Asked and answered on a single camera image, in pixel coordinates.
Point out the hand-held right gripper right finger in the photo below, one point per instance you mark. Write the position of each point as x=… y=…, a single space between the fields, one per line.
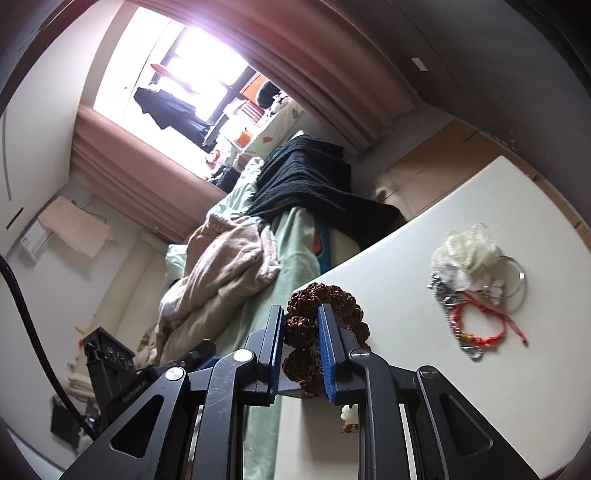
x=328 y=355

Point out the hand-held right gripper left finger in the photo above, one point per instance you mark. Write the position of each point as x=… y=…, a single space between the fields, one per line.
x=277 y=350

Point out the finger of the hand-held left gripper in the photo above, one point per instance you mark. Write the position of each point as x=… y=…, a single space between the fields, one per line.
x=194 y=354

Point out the silver bangle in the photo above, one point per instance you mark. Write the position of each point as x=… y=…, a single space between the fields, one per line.
x=521 y=277

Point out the small white brown ornament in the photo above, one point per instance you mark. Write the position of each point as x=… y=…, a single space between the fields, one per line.
x=349 y=415

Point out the beige padded headboard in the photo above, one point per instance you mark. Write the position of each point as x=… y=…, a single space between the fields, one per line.
x=134 y=286

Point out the beige fleece blanket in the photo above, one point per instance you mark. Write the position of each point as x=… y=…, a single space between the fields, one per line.
x=221 y=277

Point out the light green pillow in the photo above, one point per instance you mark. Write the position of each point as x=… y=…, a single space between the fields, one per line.
x=174 y=258

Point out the green bed sheet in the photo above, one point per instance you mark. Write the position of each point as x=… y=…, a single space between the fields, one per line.
x=295 y=244

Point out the pink cloth cover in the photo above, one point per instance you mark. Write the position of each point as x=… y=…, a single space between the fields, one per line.
x=74 y=226

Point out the white air conditioner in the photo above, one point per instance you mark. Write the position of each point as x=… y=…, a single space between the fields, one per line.
x=27 y=242

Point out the mint patterned quilt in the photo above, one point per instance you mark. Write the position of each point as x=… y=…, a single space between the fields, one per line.
x=240 y=184

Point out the black knitted blanket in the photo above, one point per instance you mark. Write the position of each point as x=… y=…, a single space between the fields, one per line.
x=304 y=180

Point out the pink curtain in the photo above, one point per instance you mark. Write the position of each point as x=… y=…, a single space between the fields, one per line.
x=323 y=69
x=129 y=170

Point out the orange cup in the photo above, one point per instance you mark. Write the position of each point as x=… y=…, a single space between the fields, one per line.
x=242 y=136

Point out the cardboard floor sheet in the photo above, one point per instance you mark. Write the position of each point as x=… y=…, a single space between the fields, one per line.
x=443 y=152

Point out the dark hanging clothes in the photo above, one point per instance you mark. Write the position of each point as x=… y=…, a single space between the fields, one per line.
x=171 y=110

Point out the black round cushion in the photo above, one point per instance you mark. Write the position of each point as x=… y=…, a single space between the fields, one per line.
x=265 y=96

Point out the orange box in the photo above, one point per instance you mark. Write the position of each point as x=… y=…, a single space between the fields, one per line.
x=251 y=87

